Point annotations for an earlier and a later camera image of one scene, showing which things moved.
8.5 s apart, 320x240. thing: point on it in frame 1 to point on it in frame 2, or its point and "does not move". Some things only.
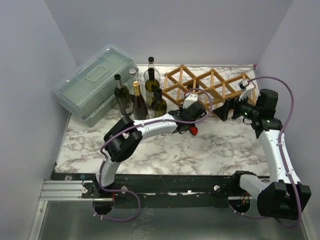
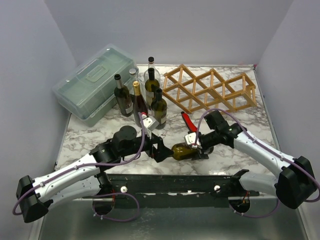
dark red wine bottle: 140,107 does not move
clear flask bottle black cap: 157,74 does not move
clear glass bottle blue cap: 134,76 does not move
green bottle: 190,86 to 182,151
